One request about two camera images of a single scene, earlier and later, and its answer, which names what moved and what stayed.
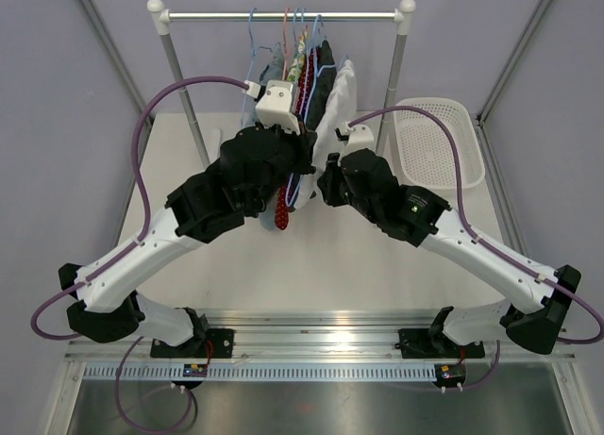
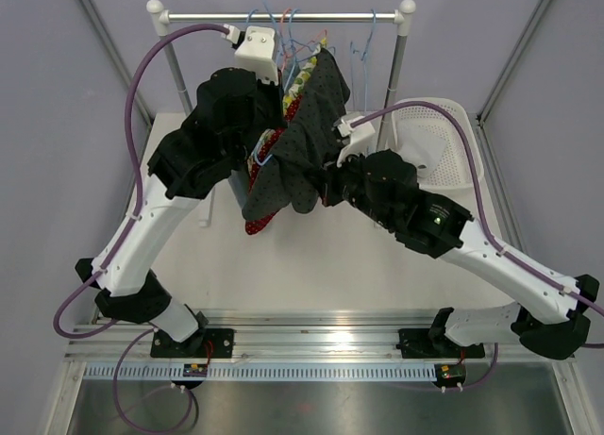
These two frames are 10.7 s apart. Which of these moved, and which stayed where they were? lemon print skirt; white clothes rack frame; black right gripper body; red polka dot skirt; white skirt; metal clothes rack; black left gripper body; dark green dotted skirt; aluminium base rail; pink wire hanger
Moved: white skirt; white clothes rack frame; lemon print skirt; dark green dotted skirt; pink wire hanger; black left gripper body; red polka dot skirt
Stayed: black right gripper body; metal clothes rack; aluminium base rail
